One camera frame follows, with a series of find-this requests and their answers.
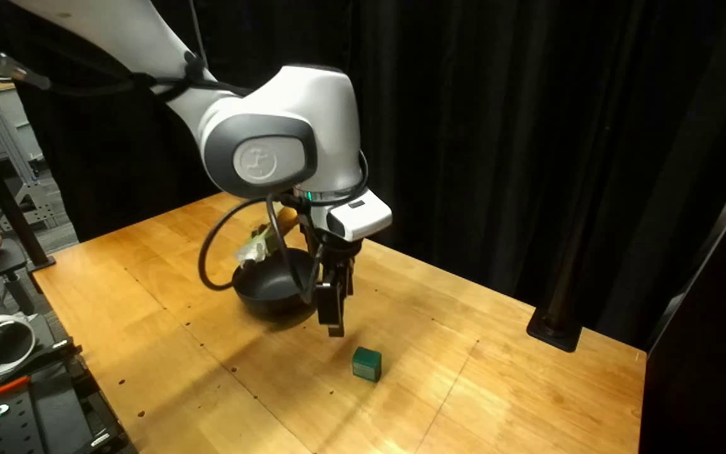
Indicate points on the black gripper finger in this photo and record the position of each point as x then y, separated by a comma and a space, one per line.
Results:
326, 309
344, 309

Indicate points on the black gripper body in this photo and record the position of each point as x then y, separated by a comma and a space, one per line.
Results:
339, 256

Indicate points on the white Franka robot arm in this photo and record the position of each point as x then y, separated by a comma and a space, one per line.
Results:
295, 116

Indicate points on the black bowl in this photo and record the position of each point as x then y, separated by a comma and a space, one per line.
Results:
272, 287

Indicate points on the orange object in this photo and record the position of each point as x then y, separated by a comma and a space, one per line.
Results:
286, 221

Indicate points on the pale crumpled object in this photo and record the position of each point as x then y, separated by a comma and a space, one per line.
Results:
261, 248

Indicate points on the small green block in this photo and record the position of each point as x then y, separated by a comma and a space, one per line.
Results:
367, 363

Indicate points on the black curtain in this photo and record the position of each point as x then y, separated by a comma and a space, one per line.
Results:
505, 126

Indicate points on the black perforated side cart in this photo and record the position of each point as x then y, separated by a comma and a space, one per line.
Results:
36, 411

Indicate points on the black tripod leg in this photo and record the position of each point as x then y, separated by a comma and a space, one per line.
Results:
10, 210

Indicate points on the grey metal rack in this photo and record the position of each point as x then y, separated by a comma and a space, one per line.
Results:
0, 126

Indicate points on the dark side panel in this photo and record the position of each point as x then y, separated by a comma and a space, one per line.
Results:
706, 354

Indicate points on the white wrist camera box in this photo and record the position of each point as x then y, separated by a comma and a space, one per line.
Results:
360, 218

